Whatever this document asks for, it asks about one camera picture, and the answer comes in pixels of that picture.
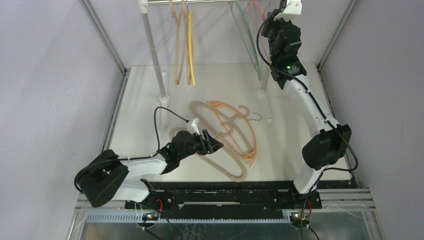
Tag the yellow wire hanger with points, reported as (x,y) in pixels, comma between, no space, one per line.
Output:
(189,45)

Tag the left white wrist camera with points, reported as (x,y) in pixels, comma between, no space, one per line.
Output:
(192,126)

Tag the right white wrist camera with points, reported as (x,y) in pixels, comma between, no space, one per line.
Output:
(289,10)

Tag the orange wire hanger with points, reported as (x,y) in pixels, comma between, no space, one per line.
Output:
(227,116)

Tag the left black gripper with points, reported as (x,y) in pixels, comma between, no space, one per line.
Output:
(213,145)

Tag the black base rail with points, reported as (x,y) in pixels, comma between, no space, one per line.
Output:
(247,200)

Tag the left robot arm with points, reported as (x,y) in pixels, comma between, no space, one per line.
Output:
(110,177)

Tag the pink wire hanger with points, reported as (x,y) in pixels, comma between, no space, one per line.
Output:
(257,15)

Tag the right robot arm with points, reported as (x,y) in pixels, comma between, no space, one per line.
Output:
(329,139)

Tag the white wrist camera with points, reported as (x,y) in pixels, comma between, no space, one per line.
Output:
(192,126)
(289,10)

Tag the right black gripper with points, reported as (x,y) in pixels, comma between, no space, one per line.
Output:
(279,24)

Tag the green wire hanger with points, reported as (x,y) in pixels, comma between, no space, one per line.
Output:
(240,18)

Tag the white metal clothes rack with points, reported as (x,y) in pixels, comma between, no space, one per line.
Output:
(164,97)

